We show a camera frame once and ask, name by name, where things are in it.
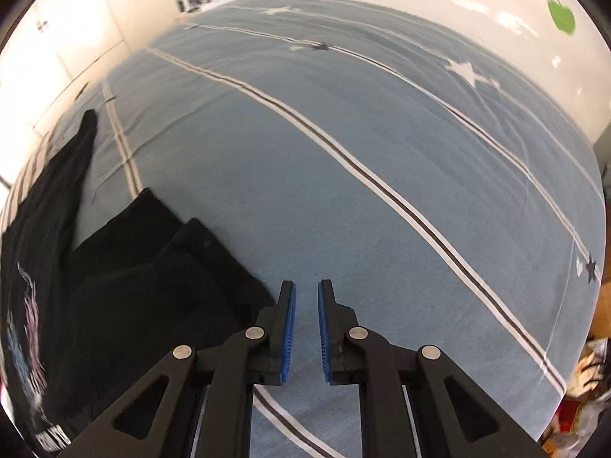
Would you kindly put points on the black printed shirt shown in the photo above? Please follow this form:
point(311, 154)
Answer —
point(43, 200)

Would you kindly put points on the colourful plastic bags pile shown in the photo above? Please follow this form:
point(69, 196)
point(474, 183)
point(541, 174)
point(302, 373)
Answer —
point(587, 391)

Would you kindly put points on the striped star print duvet cover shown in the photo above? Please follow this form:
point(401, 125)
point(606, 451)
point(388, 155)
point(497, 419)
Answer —
point(334, 152)

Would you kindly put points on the green apple wall sticker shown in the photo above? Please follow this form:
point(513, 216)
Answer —
point(562, 18)

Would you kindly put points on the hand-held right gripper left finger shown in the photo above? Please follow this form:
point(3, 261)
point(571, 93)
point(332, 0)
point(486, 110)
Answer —
point(289, 334)

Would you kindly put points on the black pants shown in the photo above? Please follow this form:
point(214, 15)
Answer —
point(143, 272)

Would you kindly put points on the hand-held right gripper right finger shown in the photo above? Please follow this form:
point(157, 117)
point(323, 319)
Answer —
point(324, 334)

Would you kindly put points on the white wardrobe doors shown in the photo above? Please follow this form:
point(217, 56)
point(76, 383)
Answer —
point(71, 33)

